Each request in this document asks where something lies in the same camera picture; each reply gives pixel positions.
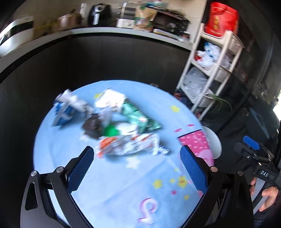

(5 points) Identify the orange white printed wrapper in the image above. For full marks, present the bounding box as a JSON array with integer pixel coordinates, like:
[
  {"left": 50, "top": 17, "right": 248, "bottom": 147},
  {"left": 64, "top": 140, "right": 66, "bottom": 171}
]
[{"left": 97, "top": 133, "right": 169, "bottom": 156}]

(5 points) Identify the blue white carton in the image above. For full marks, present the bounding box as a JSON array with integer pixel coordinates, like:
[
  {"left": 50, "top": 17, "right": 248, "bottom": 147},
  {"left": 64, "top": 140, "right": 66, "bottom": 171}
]
[{"left": 52, "top": 89, "right": 94, "bottom": 126}]

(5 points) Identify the green snack packet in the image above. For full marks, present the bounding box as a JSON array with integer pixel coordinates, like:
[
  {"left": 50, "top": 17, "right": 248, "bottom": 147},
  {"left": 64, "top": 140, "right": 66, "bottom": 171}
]
[{"left": 121, "top": 101, "right": 161, "bottom": 133}]

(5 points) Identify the white paper cup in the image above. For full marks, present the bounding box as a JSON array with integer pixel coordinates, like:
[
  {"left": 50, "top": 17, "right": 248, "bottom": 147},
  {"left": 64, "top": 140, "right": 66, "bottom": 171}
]
[{"left": 94, "top": 88, "right": 127, "bottom": 113}]

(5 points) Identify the white round trash bin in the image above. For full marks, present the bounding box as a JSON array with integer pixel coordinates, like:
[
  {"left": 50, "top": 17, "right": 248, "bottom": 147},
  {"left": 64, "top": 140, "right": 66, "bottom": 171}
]
[{"left": 202, "top": 126, "right": 222, "bottom": 159}]

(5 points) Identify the person's right hand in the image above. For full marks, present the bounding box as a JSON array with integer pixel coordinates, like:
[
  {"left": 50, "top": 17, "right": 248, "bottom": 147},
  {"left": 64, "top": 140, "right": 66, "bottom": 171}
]
[{"left": 250, "top": 177, "right": 279, "bottom": 212}]

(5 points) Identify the light blue cartoon tablecloth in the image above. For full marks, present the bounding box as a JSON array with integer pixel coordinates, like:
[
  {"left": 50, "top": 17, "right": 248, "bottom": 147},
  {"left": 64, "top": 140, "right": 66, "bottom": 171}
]
[{"left": 32, "top": 80, "right": 215, "bottom": 228}]

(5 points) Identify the green spider plant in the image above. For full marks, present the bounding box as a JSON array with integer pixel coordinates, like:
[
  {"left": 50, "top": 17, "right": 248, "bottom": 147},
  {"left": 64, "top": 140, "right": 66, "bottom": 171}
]
[{"left": 209, "top": 94, "right": 233, "bottom": 113}]

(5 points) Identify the dark blue shopping bag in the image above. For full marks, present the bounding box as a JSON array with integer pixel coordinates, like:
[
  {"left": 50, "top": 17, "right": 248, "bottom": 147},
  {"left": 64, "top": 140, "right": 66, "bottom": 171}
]
[{"left": 173, "top": 89, "right": 192, "bottom": 107}]

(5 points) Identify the white tiered storage rack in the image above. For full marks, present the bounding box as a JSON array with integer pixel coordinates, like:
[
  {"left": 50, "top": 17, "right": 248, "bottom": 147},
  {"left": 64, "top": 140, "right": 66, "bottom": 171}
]
[{"left": 177, "top": 23, "right": 244, "bottom": 120}]

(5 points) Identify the red gift bag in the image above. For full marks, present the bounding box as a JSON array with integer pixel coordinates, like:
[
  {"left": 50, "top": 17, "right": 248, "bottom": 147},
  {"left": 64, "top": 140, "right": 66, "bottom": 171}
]
[{"left": 204, "top": 2, "right": 239, "bottom": 38}]

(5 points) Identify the black microwave oven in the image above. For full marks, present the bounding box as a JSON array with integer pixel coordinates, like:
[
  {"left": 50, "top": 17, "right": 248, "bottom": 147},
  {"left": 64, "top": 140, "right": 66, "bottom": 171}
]
[{"left": 152, "top": 9, "right": 190, "bottom": 36}]

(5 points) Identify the white black rice cooker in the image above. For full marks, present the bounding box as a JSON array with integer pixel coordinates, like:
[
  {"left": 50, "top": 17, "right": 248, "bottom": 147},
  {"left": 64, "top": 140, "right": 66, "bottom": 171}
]
[{"left": 0, "top": 16, "right": 34, "bottom": 58}]

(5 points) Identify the copper cooking pot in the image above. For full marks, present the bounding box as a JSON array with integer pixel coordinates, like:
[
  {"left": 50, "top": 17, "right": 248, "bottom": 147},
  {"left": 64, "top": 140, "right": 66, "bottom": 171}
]
[{"left": 57, "top": 13, "right": 81, "bottom": 31}]

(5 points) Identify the black air fryer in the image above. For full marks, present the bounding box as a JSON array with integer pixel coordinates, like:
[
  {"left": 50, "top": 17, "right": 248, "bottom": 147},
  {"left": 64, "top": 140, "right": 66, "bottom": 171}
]
[{"left": 88, "top": 3, "right": 112, "bottom": 27}]

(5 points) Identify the brown paper food pouch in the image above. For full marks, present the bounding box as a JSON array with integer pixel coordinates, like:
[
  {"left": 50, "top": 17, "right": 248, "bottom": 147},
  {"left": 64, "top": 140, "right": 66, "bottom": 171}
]
[{"left": 134, "top": 7, "right": 157, "bottom": 32}]

